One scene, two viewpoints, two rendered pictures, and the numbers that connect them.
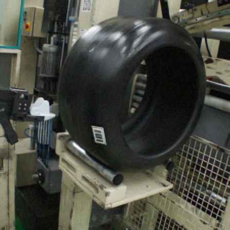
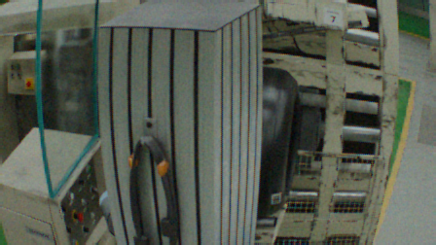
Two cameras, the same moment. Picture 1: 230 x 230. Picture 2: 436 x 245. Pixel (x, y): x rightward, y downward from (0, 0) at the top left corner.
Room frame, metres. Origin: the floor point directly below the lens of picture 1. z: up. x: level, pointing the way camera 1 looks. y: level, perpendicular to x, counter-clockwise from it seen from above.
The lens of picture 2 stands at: (-0.82, 1.56, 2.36)
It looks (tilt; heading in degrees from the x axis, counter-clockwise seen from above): 24 degrees down; 323
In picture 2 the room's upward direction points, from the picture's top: straight up
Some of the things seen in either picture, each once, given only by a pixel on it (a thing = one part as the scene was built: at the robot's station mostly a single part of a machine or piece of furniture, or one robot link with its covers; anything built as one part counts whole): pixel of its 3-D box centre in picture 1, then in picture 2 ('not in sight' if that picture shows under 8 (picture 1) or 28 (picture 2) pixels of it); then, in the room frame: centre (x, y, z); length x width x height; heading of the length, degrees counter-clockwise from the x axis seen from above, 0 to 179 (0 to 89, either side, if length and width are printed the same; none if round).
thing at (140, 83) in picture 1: (151, 104); not in sight; (1.53, -0.19, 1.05); 0.20 x 0.15 x 0.30; 40
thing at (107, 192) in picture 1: (89, 174); (233, 231); (1.03, 0.07, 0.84); 0.36 x 0.09 x 0.06; 40
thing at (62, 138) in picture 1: (95, 139); not in sight; (1.26, 0.07, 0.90); 0.40 x 0.03 x 0.10; 130
